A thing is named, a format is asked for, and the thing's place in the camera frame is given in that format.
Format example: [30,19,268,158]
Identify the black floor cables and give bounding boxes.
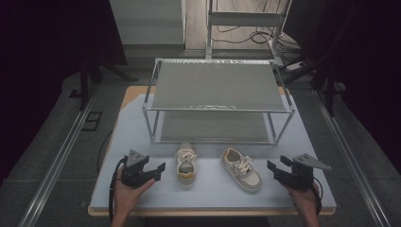
[211,0,303,55]

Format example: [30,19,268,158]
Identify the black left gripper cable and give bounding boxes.
[108,155,129,223]

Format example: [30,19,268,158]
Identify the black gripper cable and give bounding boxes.
[311,176,323,217]
[108,155,129,223]

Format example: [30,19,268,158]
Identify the metal two-tier shoe rack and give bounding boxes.
[141,58,297,146]

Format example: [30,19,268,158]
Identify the black tripod stand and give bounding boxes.
[78,56,140,112]

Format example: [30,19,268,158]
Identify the white cabinet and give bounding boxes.
[109,0,187,46]

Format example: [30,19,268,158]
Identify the white power strip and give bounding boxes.
[285,61,307,72]

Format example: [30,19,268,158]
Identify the white shoe with grey toe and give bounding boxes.
[219,147,263,193]

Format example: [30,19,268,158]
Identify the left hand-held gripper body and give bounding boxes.
[120,148,151,189]

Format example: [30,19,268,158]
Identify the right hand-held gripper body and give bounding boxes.
[283,152,333,191]

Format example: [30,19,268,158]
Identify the white metal stand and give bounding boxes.
[204,0,294,66]

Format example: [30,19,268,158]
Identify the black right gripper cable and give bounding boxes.
[311,176,323,217]

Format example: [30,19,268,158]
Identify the person's left hand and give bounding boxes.
[113,169,157,218]

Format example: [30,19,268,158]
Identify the white table mat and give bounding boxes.
[89,93,337,210]

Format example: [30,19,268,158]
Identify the person's right hand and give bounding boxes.
[282,182,320,219]

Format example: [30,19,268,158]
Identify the white shoe with yellow heel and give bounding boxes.
[175,141,199,190]

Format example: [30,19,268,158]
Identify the aluminium floor rail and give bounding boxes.
[311,89,392,227]
[17,94,99,227]

